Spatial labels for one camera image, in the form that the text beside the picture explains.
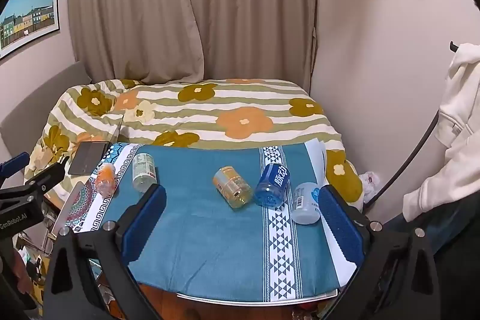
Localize white plastic bag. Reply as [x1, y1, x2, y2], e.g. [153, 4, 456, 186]
[356, 170, 384, 204]

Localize white hoodie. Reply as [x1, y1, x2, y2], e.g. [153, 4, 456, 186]
[403, 43, 480, 222]

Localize wall poster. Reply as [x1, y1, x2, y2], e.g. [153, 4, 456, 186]
[0, 0, 61, 60]

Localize mandala patterned cloth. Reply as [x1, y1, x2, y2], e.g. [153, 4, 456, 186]
[65, 142, 145, 232]

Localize beige curtain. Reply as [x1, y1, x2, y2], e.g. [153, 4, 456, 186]
[67, 0, 205, 84]
[189, 0, 317, 90]

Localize dark jeans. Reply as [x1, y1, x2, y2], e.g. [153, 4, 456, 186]
[379, 189, 480, 306]

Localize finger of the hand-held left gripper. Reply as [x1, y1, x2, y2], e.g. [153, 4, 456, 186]
[0, 157, 71, 201]
[0, 151, 31, 179]

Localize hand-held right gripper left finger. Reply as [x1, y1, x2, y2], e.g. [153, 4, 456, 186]
[43, 184, 167, 320]

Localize black cable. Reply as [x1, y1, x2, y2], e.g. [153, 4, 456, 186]
[362, 110, 442, 209]

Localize blue drink bottle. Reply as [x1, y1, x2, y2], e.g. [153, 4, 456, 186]
[254, 162, 291, 208]

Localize orange small bottle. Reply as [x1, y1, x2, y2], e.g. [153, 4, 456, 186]
[94, 162, 118, 197]

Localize pale bottle blue label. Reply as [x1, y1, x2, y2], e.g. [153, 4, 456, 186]
[290, 182, 323, 225]

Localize grey laptop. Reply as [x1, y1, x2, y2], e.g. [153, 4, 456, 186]
[67, 114, 124, 176]

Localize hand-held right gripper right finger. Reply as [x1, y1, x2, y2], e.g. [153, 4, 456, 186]
[317, 185, 441, 320]

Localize teal patterned cloth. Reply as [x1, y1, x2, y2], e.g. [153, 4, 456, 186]
[90, 142, 361, 303]

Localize floral striped blanket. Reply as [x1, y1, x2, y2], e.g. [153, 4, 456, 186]
[24, 78, 364, 213]

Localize clear bottle white label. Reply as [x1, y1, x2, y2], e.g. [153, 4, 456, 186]
[131, 152, 158, 193]

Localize grey padded headboard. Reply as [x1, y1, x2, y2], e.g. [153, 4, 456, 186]
[0, 59, 92, 189]

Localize yellow clear bottle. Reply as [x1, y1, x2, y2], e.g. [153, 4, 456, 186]
[212, 166, 253, 209]

